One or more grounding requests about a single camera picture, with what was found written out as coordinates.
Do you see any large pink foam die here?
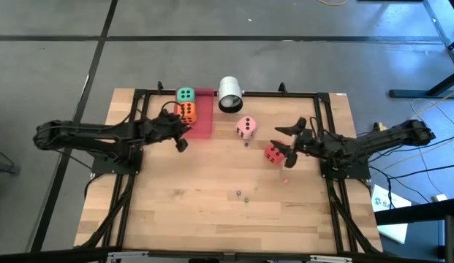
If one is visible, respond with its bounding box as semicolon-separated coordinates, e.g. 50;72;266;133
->
235;115;258;140

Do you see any silver frame bracket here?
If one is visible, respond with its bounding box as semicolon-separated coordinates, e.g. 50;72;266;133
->
107;251;150;262
309;254;354;263

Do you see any tan floor cable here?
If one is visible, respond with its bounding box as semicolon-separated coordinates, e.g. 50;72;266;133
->
405;87;454;164

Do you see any large red foam die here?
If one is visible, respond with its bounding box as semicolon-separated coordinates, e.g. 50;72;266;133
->
263;141;287;164

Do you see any large teal foam die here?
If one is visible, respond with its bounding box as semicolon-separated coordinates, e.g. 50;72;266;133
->
175;87;197;104

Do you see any black floor cable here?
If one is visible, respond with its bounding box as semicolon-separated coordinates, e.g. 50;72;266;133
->
367;134;454;205

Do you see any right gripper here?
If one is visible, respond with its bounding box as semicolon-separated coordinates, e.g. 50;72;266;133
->
269;116;325;169

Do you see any dark stand leg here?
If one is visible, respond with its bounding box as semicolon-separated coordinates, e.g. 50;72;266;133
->
0;147;21;175

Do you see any black furniture bar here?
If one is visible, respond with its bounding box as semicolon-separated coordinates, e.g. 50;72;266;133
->
374;198;454;263

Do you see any black aluminium table frame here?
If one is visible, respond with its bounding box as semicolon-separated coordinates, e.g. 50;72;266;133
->
75;80;383;256

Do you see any large orange foam die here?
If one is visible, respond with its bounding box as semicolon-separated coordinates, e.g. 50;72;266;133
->
176;102;198;125

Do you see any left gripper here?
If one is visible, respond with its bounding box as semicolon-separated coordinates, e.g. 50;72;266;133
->
137;113;193;153

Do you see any black camera cable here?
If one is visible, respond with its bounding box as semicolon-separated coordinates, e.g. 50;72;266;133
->
309;115;325;137
161;100;186;120

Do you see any black floor stand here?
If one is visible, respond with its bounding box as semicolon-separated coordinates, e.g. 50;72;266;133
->
389;0;454;99

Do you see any white cylinder with black opening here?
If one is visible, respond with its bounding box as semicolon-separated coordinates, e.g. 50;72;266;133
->
217;75;246;114

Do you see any black rig beam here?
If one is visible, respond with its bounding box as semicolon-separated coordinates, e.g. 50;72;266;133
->
0;246;454;263

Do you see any black left camera cable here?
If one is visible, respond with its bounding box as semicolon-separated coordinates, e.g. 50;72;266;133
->
161;100;186;120

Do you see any white printed box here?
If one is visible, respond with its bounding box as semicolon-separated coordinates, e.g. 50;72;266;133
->
371;184;413;245

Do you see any black right camera cable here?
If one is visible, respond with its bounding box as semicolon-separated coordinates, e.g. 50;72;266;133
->
309;115;325;137

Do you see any pink plastic tray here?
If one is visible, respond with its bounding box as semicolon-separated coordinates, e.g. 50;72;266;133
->
174;86;216;140

